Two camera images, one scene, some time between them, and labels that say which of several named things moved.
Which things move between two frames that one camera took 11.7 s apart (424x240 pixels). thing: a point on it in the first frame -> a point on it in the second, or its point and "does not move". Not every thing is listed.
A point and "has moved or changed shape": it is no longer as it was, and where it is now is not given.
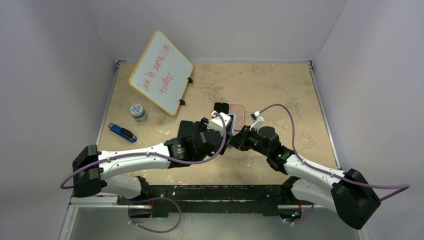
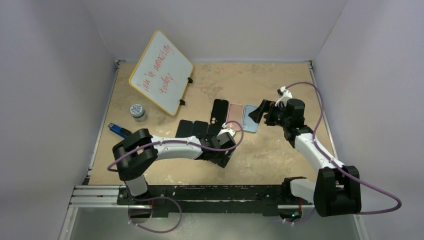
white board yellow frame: x=161 y=73 does not move
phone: x=232 y=127 -> x=248 y=123
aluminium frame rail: x=101 y=200 does not move
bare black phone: x=186 y=128 has moved or changed shape
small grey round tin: x=137 y=113 does not move
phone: x=238 y=110 does not move
